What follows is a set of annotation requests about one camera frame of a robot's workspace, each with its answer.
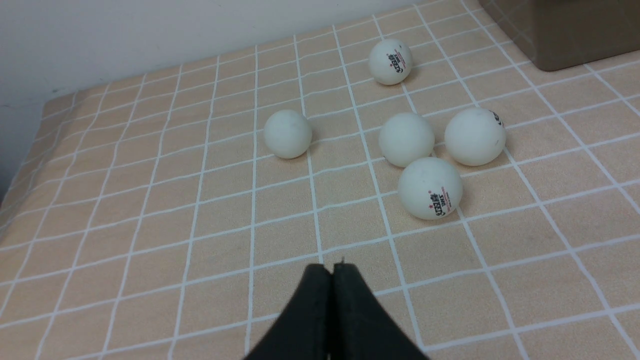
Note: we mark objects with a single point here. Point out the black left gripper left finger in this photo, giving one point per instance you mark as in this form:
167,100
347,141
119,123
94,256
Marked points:
300,330

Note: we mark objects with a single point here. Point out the white ball logo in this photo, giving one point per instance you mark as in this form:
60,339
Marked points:
390,61

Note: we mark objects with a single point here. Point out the plain white ball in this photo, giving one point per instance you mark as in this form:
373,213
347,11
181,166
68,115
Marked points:
406,137
288,134

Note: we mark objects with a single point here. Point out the white ball black mark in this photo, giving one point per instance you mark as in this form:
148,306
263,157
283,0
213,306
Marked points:
475,136

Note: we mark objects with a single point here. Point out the olive green plastic bin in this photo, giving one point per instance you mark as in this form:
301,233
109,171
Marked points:
560,34

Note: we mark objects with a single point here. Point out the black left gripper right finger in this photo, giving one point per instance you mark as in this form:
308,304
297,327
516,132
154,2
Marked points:
367,331

